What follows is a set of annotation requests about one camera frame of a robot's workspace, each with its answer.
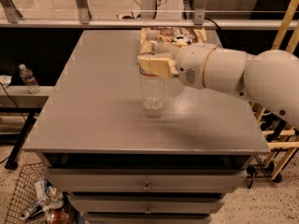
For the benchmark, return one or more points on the metal railing frame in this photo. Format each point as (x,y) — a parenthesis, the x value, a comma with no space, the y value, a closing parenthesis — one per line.
(228,14)

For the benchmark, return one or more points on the bottles in basket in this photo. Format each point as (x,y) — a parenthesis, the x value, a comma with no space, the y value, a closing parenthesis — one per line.
(51,202)

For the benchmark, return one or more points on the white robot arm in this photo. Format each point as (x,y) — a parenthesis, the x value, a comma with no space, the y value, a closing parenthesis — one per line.
(270,79)

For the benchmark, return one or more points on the wire basket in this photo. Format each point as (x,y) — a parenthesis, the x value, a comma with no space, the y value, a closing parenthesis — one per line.
(24,194)

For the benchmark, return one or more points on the grey side bench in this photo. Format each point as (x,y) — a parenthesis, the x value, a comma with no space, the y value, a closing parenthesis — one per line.
(18,100)

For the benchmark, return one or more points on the grey drawer cabinet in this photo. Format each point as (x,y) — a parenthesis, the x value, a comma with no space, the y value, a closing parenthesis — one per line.
(117,165)

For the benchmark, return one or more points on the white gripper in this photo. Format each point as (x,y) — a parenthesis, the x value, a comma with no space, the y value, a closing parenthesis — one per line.
(191,65)

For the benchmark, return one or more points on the clear plastic water bottle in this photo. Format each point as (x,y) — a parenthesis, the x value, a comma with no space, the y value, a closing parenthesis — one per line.
(152,87)

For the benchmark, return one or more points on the green soda can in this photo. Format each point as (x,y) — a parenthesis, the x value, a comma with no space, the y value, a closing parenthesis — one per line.
(181,39)

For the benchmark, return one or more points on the brown snack bag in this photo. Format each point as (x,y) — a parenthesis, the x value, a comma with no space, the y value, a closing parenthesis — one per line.
(167,33)

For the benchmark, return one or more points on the small water bottle on bench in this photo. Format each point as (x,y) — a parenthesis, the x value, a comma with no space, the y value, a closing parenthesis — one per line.
(29,79)

